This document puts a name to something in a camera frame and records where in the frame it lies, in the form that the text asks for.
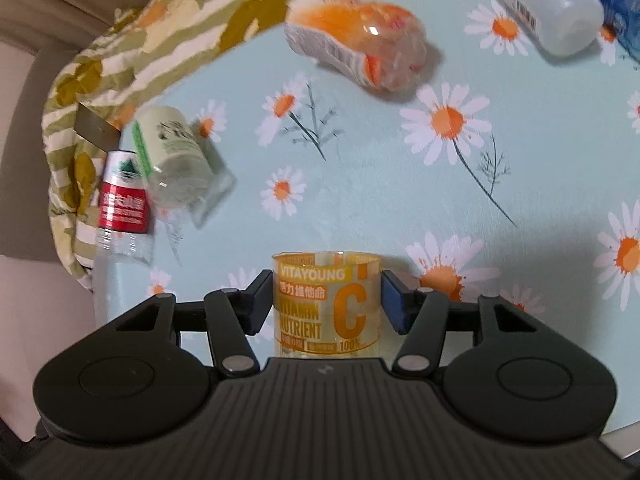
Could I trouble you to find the yellow vitamin C cup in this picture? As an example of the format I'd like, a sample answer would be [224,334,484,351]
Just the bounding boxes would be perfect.
[272,252,382,356]

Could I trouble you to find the red label plastic cup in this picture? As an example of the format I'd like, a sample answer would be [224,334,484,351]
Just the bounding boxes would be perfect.
[92,150,154,327]

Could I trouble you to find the green label clear cup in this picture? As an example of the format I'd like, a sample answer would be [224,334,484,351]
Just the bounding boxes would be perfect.
[131,106,235,229]

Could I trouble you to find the white blue-cap label cup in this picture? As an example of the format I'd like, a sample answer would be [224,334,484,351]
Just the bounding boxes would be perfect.
[502,0,604,58]

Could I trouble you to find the light blue daisy tablecloth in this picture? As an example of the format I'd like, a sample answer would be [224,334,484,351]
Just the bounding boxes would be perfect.
[96,0,639,429]

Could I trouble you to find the grey bed headboard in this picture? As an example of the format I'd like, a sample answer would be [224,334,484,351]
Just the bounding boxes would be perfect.
[0,42,79,262]

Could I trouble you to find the brown cardboard piece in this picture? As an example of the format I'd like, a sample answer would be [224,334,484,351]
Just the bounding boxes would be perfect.
[74,103,120,153]

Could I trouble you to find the striped floral duvet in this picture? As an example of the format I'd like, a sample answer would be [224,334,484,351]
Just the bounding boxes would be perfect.
[41,0,295,289]

